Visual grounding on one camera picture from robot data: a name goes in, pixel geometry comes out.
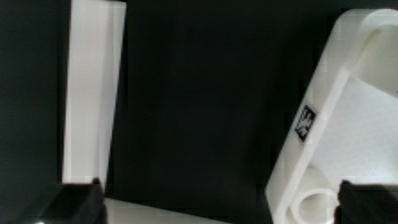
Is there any white front fence bar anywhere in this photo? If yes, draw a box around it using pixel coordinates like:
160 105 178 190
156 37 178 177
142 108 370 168
105 198 228 224

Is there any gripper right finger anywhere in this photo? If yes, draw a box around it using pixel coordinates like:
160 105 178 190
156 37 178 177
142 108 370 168
336 181 398 224

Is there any white desk top tray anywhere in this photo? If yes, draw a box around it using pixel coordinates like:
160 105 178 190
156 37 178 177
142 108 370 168
265 9 398 224

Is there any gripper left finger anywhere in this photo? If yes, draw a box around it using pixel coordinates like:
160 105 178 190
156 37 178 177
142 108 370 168
11 179 107 224

